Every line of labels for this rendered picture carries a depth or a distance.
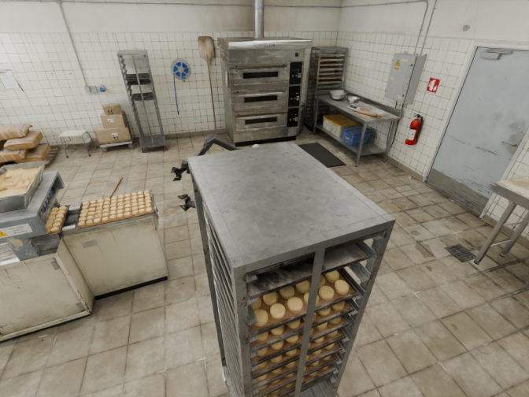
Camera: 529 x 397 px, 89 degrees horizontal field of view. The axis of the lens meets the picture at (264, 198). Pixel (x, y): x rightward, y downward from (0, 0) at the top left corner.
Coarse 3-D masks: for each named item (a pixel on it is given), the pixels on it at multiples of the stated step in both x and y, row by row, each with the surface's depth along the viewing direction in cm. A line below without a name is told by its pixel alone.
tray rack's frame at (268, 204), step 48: (288, 144) 123; (240, 192) 88; (288, 192) 88; (336, 192) 88; (240, 240) 69; (288, 240) 69; (336, 240) 71; (384, 240) 80; (240, 288) 66; (240, 336) 77; (336, 384) 131
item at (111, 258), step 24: (72, 216) 238; (72, 240) 221; (96, 240) 228; (120, 240) 237; (144, 240) 246; (96, 264) 240; (120, 264) 250; (144, 264) 260; (96, 288) 253; (120, 288) 264
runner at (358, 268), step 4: (356, 264) 93; (360, 264) 91; (352, 268) 93; (356, 268) 93; (360, 268) 92; (364, 268) 89; (356, 272) 91; (360, 272) 91; (364, 272) 90; (368, 272) 88; (360, 276) 90; (364, 276) 90; (368, 276) 88; (364, 280) 88
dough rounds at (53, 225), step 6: (54, 210) 232; (60, 210) 231; (48, 216) 228; (54, 216) 225; (60, 216) 225; (48, 222) 218; (54, 222) 221; (60, 222) 221; (48, 228) 211; (54, 228) 211; (48, 234) 209
